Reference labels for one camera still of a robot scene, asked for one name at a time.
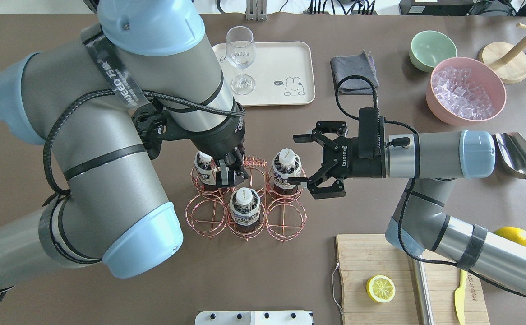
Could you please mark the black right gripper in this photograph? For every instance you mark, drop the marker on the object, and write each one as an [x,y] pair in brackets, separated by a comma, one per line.
[352,159]

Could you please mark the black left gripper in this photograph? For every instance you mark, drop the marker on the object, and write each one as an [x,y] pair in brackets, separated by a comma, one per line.
[218,143]

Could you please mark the copper wire bottle basket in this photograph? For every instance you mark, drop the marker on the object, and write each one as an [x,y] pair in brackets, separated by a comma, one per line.
[265,203]

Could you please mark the tea bottle dark liquid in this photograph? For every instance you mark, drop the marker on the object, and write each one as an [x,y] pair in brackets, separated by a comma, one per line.
[286,164]

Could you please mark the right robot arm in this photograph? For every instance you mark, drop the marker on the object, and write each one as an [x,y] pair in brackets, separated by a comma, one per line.
[432,164]

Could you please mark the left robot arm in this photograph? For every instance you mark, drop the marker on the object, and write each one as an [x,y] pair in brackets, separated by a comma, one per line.
[100,106]

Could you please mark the grey folded cloth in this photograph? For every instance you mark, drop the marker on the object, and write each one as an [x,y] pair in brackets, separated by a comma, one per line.
[355,65]

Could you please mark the wooden cutting board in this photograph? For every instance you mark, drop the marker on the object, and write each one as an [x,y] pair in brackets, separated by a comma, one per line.
[362,256]

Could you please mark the cream rabbit tray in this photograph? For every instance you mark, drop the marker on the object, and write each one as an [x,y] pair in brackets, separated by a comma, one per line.
[283,75]

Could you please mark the clear wine glass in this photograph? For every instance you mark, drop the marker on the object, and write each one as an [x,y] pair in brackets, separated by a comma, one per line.
[240,53]

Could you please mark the clear ice cubes pile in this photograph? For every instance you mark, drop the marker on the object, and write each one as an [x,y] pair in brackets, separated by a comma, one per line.
[458,94]

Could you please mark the lemon half slice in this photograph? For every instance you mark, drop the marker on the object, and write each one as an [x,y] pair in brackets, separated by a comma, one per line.
[381,289]

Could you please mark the pink bowl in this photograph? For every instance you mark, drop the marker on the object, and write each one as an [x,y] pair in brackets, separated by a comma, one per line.
[481,74]

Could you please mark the mint green bowl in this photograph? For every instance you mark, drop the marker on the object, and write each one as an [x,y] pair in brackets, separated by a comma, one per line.
[428,48]

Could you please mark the steel muddler rod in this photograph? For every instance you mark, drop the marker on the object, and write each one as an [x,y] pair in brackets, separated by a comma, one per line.
[423,297]

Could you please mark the steel ice scoop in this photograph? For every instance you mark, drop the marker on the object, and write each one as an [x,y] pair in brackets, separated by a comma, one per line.
[512,148]

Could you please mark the yellow plastic knife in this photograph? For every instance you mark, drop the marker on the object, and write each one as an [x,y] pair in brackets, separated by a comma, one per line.
[459,297]

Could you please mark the yellow lemon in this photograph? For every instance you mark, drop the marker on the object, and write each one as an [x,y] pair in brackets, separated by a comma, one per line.
[514,234]

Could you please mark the round wooden stand base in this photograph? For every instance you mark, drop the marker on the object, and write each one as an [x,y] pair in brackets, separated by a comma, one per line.
[508,61]

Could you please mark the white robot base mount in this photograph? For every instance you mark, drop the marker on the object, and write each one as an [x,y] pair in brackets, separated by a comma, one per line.
[265,317]

